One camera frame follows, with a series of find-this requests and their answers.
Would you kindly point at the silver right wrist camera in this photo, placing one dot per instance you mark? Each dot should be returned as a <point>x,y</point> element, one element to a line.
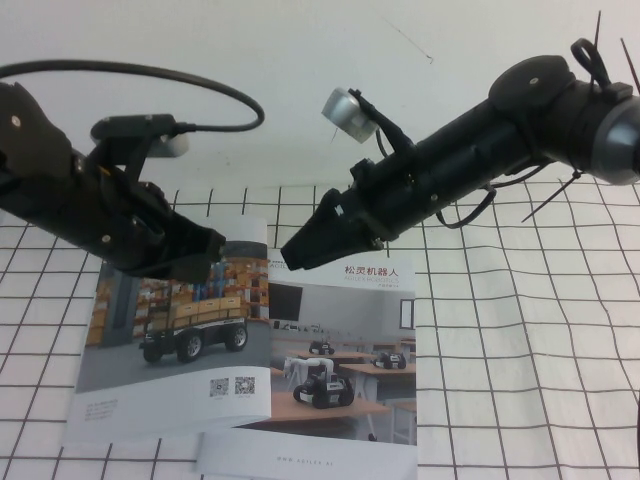
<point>345,112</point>

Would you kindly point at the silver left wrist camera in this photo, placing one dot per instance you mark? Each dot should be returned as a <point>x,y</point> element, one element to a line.
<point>172,146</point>

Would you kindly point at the AgileX classroom cover brochure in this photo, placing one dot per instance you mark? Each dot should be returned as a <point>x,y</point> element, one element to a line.
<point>345,320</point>

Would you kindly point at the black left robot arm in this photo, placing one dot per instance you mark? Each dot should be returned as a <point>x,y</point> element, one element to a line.
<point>30,165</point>

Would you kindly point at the white black-grid tablecloth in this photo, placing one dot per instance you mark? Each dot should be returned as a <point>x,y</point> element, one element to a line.
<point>525,350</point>

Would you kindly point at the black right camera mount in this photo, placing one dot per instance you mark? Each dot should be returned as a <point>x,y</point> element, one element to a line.
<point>390,130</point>

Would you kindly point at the AgileX catalogue book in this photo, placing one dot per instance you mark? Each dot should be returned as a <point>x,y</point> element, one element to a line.
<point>175,380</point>

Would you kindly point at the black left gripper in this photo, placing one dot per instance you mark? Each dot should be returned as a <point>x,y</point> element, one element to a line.
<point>115,225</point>

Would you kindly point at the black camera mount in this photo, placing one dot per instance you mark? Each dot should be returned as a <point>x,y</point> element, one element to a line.
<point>130,125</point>
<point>390,130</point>

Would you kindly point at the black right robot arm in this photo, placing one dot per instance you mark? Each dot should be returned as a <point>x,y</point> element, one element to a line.
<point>475,135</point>

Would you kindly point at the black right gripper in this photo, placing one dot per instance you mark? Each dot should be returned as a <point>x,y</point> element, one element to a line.
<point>390,200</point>

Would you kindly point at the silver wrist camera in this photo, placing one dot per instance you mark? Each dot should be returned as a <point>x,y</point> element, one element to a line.
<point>345,112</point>
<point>172,146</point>

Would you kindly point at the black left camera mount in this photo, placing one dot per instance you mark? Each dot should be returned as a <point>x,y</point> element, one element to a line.
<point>130,125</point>

